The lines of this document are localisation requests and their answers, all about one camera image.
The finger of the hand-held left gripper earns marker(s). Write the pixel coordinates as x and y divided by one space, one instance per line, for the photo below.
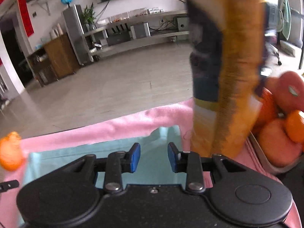
9 185

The teal hanging garment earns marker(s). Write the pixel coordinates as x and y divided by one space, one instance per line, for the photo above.
285 16

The teal t-shirt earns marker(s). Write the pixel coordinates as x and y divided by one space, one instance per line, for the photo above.
71 152

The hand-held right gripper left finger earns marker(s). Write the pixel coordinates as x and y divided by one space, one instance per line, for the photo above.
135 158

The bumpy orange citrus fruit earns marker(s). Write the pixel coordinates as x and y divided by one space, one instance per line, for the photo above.
10 152

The wooden cabinet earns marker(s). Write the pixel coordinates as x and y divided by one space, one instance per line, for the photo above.
55 57

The pink printed blanket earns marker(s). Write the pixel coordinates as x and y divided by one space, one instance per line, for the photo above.
71 135

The long red wall banner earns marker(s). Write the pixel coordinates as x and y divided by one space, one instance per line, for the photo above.
25 14

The black subwoofer box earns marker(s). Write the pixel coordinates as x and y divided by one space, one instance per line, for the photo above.
182 23

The metal fruit tray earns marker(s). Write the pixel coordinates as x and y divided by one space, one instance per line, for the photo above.
263 159

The tangerine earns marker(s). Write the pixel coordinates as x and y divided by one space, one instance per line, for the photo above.
295 127

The person's right forearm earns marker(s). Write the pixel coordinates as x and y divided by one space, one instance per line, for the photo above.
294 218

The metal television stand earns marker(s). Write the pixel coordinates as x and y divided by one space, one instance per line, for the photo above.
142 42

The pale red apple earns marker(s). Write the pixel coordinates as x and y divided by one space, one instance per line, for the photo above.
277 144

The white kettle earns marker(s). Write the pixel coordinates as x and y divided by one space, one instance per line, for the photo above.
55 32

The orange juice bottle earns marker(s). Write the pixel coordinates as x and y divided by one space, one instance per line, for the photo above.
228 64

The grey subwoofer box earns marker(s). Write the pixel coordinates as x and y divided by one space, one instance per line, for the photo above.
140 30

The reddish orange fruit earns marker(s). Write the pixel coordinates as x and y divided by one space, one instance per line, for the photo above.
268 108

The potted green plant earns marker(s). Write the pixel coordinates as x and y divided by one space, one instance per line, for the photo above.
89 14

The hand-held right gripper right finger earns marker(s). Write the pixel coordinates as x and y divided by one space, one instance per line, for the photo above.
172 158

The large red apple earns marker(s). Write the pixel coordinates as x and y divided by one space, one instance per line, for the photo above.
289 90

